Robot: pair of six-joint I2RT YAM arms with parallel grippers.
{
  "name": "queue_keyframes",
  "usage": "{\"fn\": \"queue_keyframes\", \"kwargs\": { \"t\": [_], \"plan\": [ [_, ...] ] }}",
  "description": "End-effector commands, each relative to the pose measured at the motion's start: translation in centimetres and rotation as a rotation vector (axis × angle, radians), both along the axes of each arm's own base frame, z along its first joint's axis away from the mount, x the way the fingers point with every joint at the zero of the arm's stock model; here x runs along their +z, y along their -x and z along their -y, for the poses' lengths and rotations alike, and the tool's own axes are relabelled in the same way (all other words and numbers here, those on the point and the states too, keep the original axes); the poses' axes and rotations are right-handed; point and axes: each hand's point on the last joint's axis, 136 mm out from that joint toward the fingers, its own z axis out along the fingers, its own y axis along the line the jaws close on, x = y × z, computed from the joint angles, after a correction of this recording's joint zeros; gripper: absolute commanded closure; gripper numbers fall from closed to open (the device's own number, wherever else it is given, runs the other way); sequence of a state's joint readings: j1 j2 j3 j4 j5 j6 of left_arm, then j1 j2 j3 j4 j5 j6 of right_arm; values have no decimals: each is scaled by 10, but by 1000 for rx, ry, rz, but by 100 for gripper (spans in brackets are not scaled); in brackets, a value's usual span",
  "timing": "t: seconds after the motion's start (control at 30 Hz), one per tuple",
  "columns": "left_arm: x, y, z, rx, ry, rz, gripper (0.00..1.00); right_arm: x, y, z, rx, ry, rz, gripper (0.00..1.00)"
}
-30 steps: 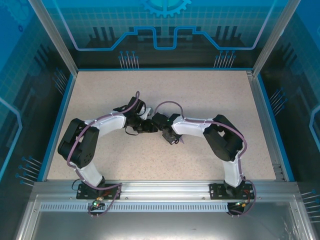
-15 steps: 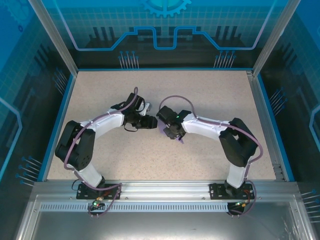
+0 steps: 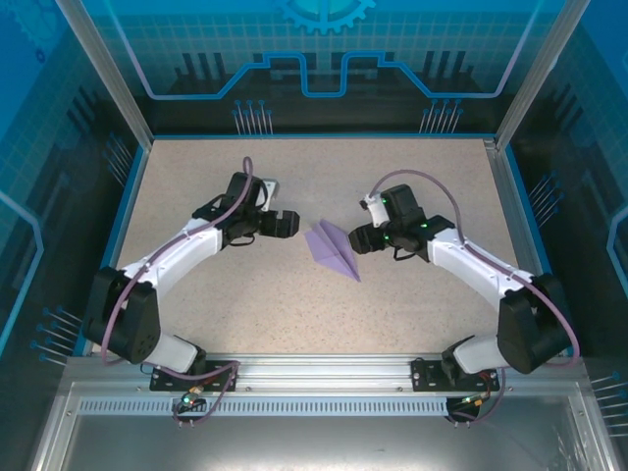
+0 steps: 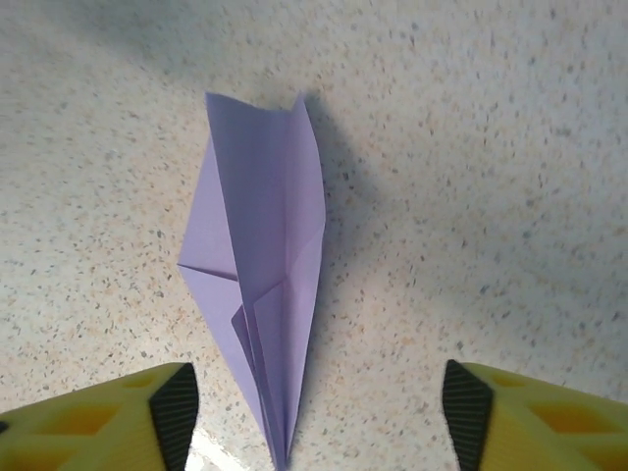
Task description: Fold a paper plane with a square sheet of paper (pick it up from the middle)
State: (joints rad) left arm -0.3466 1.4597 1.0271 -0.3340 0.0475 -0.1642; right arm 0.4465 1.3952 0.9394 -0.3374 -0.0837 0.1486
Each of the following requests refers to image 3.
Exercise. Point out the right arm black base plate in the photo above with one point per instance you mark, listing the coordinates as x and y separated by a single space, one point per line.
427 375

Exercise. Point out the aluminium frame post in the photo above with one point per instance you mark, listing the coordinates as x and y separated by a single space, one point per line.
113 83
535 73

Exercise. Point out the aluminium side rail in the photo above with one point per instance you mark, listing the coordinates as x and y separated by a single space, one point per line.
507 196

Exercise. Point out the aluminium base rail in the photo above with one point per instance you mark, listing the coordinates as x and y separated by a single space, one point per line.
324 373

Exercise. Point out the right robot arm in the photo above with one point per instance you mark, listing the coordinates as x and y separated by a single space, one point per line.
530 324

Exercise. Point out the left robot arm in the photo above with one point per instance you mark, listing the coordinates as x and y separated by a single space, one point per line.
137 324

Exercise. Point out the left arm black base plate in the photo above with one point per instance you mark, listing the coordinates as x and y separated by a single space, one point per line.
221 375

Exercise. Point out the purple paper sheet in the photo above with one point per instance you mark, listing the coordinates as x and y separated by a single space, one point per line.
333 250

